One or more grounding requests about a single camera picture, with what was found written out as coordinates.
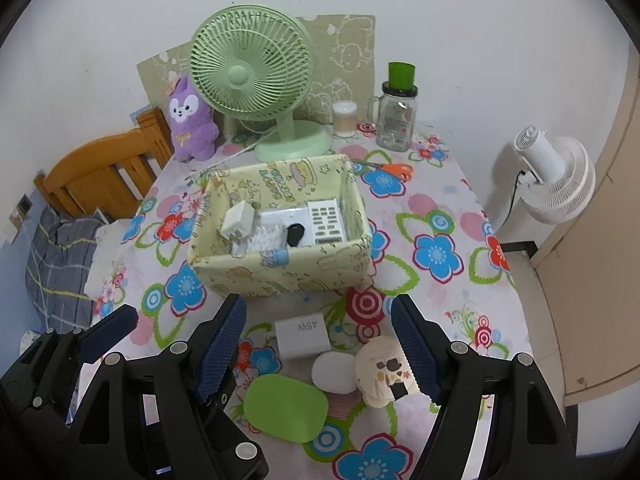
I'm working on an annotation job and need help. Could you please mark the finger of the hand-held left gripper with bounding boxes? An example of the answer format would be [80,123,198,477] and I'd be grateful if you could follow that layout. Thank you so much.
[0,305,139,480]
[200,385,271,480]

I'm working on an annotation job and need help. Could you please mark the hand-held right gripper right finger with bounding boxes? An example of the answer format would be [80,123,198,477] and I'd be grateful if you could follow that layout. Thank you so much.
[391,294,581,480]

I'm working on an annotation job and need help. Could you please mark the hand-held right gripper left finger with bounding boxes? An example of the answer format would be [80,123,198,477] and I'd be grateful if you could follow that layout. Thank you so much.
[65,294,247,480]

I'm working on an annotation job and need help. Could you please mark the cream bear print pouch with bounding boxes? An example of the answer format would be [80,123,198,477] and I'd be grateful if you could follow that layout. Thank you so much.
[355,336,426,408]

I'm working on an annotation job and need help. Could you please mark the green rounded case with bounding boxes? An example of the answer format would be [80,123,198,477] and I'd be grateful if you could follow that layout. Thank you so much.
[243,374,329,443]

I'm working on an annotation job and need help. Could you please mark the large white charger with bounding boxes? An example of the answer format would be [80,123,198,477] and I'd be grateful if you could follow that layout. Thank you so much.
[274,314,332,361]

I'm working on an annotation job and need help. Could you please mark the white oval object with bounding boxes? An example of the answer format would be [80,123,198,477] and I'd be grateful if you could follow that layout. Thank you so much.
[311,351,360,396]

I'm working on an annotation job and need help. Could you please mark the yellow printed storage box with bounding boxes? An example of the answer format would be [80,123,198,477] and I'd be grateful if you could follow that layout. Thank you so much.
[187,154,373,300]

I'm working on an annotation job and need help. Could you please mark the white tissue packet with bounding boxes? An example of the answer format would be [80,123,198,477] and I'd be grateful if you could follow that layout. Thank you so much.
[245,222,288,253]

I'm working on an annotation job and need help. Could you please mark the small white charger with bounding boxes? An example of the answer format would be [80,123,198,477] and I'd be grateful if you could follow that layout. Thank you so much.
[221,201,260,246]

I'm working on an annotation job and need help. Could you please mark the white remote control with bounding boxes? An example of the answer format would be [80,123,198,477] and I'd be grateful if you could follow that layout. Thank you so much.
[306,199,348,246]

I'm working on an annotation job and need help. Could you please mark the grey plaid pillow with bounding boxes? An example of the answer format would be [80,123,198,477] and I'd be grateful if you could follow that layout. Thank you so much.
[25,205,108,331]

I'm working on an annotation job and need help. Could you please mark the wooden headboard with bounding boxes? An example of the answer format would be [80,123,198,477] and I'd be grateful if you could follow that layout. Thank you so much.
[34,108,176,221]

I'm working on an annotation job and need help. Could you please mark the beige door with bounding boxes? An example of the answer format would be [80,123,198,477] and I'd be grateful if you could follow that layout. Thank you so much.
[530,45,640,411]

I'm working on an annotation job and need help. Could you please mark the white standing fan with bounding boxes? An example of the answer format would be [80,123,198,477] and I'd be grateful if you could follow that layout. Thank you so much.
[492,126,596,241]

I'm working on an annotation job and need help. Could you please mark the purple plush toy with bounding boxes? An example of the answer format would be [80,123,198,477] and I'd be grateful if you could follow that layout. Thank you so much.
[166,74,220,162]

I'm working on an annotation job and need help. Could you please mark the glass mug jar green lid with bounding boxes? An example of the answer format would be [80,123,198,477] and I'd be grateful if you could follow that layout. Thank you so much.
[367,61,420,152]

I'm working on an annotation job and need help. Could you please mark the clear cotton swab jar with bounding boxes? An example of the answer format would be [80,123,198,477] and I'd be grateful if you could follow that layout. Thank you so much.
[331,101,359,139]

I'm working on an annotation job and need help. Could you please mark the green desk fan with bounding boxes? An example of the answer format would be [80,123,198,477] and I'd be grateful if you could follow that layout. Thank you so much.
[189,4,334,163]

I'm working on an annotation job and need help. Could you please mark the green printed cardboard sheet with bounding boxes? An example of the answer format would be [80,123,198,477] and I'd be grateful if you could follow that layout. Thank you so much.
[136,14,377,133]

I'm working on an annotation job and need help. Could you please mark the wall socket plate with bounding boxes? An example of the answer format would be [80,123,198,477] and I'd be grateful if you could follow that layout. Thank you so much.
[9,197,32,231]

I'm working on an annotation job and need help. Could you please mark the orange handled scissors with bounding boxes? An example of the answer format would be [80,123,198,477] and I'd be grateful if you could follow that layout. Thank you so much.
[352,160,414,182]

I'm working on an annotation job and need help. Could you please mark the black fan cable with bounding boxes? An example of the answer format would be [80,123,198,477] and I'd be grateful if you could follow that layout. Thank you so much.
[500,170,531,226]

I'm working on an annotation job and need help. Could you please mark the white fan power cable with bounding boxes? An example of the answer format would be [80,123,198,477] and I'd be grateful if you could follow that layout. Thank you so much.
[187,127,281,183]

